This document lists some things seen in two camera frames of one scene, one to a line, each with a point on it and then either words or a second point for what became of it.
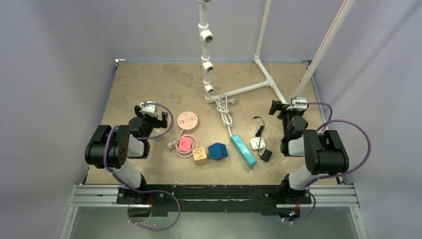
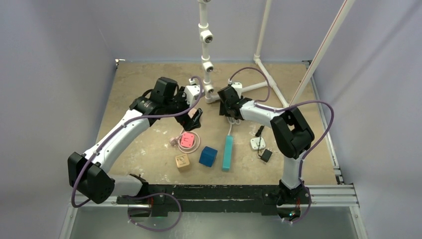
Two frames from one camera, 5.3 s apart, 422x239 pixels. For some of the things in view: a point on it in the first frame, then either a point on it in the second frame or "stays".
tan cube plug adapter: (199, 154) → (182, 163)
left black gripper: (161, 123) → (188, 123)
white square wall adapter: (256, 142) stays
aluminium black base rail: (177, 198) stays
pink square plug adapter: (185, 144) stays
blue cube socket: (218, 151) → (207, 156)
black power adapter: (266, 155) stays
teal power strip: (244, 152) → (228, 154)
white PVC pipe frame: (207, 36) stays
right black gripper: (285, 111) → (226, 107)
